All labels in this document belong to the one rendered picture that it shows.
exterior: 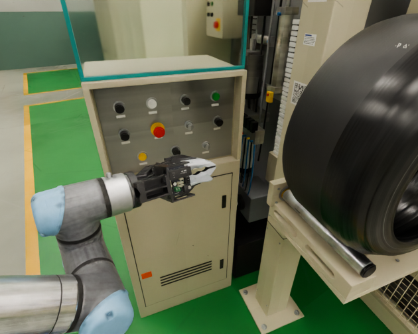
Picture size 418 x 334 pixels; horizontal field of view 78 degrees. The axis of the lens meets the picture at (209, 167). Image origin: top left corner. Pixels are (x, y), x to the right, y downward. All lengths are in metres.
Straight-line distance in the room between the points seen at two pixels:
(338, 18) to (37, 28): 8.96
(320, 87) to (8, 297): 0.62
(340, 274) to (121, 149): 0.80
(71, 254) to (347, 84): 0.59
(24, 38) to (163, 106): 8.59
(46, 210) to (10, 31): 9.04
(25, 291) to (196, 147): 0.80
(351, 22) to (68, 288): 0.87
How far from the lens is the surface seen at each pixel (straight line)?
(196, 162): 0.58
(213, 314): 1.66
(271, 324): 1.65
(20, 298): 0.40
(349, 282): 0.80
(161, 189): 0.51
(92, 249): 0.51
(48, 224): 0.47
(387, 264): 0.98
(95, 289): 0.44
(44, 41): 9.45
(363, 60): 0.61
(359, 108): 0.54
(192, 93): 0.98
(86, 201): 0.47
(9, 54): 9.50
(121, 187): 0.48
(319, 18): 0.86
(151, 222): 1.15
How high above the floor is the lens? 1.46
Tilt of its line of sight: 32 degrees down
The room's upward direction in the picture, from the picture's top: straight up
